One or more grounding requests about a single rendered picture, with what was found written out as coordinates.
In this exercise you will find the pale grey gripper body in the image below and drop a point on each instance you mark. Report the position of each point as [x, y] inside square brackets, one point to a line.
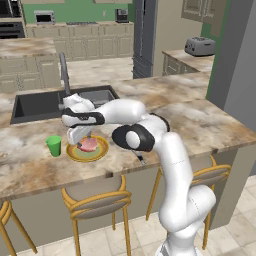
[76, 135]

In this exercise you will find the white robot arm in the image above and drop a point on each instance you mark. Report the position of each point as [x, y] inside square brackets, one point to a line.
[176, 166]

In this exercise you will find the pink steak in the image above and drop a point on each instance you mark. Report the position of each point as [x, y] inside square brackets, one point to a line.
[90, 145]

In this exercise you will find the yellow green plate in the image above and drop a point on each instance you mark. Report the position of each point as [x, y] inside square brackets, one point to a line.
[96, 154]

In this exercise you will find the green cup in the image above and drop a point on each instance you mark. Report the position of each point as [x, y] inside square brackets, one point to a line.
[54, 146]

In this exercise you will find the black sink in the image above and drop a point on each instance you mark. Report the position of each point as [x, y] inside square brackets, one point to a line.
[36, 105]

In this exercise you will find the grey tap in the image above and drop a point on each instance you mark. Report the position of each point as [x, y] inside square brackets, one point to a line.
[64, 73]

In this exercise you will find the yellow stool with grey seat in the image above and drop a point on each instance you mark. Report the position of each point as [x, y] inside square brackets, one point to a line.
[213, 173]
[96, 203]
[5, 213]

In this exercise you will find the beige island cupboards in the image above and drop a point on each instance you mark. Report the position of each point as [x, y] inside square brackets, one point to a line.
[26, 75]

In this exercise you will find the beige base cupboard run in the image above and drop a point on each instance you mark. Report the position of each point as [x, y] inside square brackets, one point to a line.
[90, 41]

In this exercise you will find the black hob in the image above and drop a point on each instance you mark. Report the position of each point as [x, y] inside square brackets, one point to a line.
[81, 23]

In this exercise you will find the dark grey fridge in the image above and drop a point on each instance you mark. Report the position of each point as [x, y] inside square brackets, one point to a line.
[145, 36]

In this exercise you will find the beige cupboard under toaster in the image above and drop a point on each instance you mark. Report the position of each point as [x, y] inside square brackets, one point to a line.
[175, 66]

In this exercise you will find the silver toaster oven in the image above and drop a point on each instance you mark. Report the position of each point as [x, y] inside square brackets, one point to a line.
[44, 17]

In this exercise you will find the black coffee machine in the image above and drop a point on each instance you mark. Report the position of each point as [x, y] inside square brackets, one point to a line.
[122, 15]

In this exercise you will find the grey toaster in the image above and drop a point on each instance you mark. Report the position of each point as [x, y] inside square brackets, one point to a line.
[200, 46]

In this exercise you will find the black wall oven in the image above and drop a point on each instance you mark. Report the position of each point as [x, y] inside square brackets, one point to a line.
[11, 20]

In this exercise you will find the beige wall cupboards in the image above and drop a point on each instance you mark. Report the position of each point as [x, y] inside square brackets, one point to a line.
[203, 10]

